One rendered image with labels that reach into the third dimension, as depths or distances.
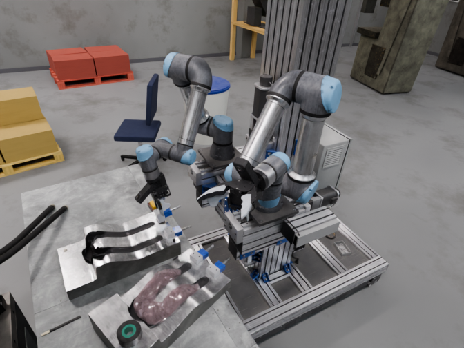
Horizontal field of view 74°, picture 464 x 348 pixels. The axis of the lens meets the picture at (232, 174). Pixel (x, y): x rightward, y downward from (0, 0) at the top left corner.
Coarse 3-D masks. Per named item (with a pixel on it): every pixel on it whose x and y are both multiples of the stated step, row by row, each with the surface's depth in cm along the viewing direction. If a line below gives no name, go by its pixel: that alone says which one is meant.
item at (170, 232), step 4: (164, 228) 149; (168, 228) 149; (172, 228) 151; (176, 228) 151; (184, 228) 153; (164, 232) 149; (168, 232) 147; (172, 232) 147; (176, 232) 149; (180, 232) 150; (168, 236) 146; (172, 236) 148
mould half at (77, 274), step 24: (144, 216) 159; (96, 240) 138; (120, 240) 143; (144, 240) 146; (168, 240) 146; (72, 264) 136; (96, 264) 128; (120, 264) 133; (144, 264) 141; (72, 288) 126; (96, 288) 132
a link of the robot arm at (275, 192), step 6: (270, 186) 103; (276, 186) 103; (264, 192) 105; (270, 192) 104; (276, 192) 105; (264, 198) 106; (270, 198) 106; (276, 198) 106; (264, 204) 108; (270, 204) 107; (276, 204) 109
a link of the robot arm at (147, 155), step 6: (144, 144) 139; (138, 150) 135; (144, 150) 134; (150, 150) 135; (156, 150) 140; (138, 156) 135; (144, 156) 135; (150, 156) 136; (156, 156) 140; (144, 162) 136; (150, 162) 137; (156, 162) 141; (144, 168) 138; (150, 168) 138; (156, 168) 141
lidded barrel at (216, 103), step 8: (216, 80) 390; (224, 80) 392; (216, 88) 365; (224, 88) 368; (208, 96) 361; (216, 96) 365; (224, 96) 375; (184, 104) 386; (208, 104) 368; (216, 104) 372; (224, 104) 383; (216, 112) 378; (224, 112) 391; (200, 136) 395; (208, 136) 395; (200, 144) 403; (208, 144) 403
